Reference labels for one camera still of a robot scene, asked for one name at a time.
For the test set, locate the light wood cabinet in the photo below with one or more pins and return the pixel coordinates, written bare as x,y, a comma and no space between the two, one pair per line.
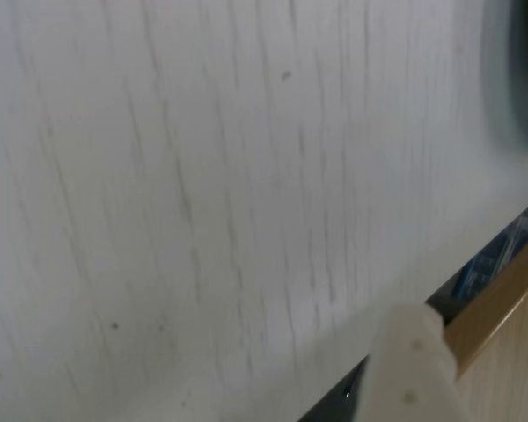
510,351

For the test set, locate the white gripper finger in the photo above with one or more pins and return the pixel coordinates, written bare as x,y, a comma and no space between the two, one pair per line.
405,378

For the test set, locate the dark blurred rounded object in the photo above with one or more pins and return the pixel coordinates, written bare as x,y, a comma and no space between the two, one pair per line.
523,66

